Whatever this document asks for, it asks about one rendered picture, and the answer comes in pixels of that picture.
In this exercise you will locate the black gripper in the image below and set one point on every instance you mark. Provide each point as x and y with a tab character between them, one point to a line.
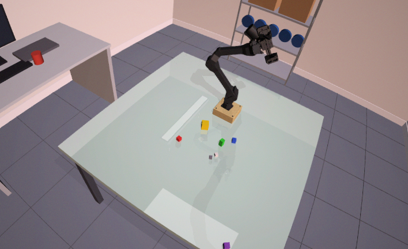
266	43

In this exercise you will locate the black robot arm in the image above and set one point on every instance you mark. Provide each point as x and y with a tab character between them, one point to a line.
249	49

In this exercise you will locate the small purple block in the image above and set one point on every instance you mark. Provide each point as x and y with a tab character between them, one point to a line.
226	245

